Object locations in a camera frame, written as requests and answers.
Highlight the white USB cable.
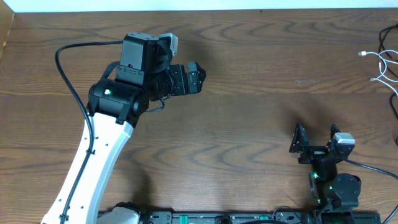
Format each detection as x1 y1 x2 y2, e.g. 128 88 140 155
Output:
357 49 398 98

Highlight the black USB cable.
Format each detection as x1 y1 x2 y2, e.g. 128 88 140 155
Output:
377 23 398 147

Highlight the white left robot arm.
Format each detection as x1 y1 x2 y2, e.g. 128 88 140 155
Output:
42 32 206 223

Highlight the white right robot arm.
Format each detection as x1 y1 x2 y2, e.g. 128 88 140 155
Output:
289 123 361 223

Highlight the black right camera cable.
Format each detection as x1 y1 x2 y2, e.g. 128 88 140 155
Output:
343 158 398 224

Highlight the black camera cable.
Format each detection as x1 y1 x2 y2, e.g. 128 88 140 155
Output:
55 40 124 224
343 158 398 224

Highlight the black left camera cable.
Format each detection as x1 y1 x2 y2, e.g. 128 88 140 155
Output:
55 40 124 224

